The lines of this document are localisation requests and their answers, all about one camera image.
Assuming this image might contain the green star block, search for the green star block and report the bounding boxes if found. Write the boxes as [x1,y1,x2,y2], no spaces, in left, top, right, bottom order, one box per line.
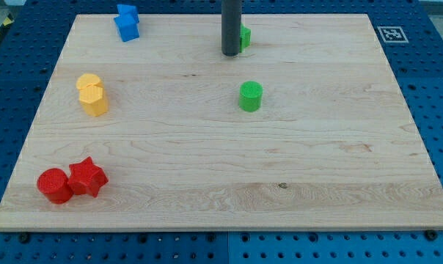
[240,23,252,53]

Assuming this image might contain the red star block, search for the red star block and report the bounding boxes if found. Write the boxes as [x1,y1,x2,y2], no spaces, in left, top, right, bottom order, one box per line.
[67,156,109,197]

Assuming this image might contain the green cylinder block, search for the green cylinder block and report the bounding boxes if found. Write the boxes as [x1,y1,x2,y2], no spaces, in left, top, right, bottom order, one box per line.
[238,81,263,112]

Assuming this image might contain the light wooden board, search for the light wooden board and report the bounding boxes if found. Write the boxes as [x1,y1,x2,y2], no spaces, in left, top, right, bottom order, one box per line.
[0,14,443,232]

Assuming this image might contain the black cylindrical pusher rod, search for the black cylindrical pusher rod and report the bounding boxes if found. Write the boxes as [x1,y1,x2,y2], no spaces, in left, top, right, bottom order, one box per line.
[221,0,242,56]

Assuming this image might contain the yellow hexagon block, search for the yellow hexagon block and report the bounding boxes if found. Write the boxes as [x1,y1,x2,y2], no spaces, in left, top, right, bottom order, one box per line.
[78,85,109,117]

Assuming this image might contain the blue block behind cube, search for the blue block behind cube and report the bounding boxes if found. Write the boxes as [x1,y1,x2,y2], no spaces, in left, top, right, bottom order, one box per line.
[117,4,139,23]

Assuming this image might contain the red cylinder block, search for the red cylinder block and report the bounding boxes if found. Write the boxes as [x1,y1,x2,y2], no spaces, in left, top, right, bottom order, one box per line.
[37,168,73,204]

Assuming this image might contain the white fiducial marker tag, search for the white fiducial marker tag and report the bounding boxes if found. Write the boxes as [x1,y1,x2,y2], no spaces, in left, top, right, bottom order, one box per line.
[377,26,409,43]

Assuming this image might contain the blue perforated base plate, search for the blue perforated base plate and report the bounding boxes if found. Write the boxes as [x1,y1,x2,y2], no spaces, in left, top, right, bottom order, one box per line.
[0,0,443,263]

